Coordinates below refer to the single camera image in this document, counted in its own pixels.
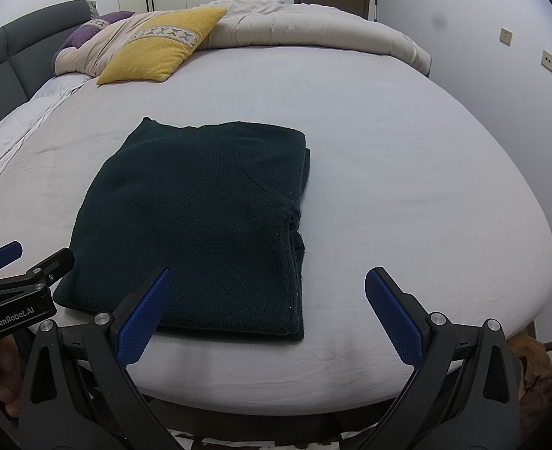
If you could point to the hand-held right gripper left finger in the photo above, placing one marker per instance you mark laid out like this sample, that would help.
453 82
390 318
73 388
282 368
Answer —
140 318

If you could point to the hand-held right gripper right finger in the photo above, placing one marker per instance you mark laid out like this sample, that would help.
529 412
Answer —
393 314

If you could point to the dark green knit sweater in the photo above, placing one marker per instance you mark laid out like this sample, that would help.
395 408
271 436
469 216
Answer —
187 220

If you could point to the bed with white sheet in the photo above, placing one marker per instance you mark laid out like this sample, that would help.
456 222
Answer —
398 173

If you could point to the grey padded headboard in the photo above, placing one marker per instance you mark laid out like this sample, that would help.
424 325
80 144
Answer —
18 56

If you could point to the yellow cushion with patterned band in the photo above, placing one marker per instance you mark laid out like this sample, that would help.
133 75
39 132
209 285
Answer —
140 63

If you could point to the purple and beige pillow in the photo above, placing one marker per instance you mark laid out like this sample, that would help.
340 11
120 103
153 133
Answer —
102 42

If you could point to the beige duvet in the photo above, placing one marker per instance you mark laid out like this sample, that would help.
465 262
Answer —
304 23

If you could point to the beige wall socket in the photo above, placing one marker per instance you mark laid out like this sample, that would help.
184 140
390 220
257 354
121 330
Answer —
506 36
548 60

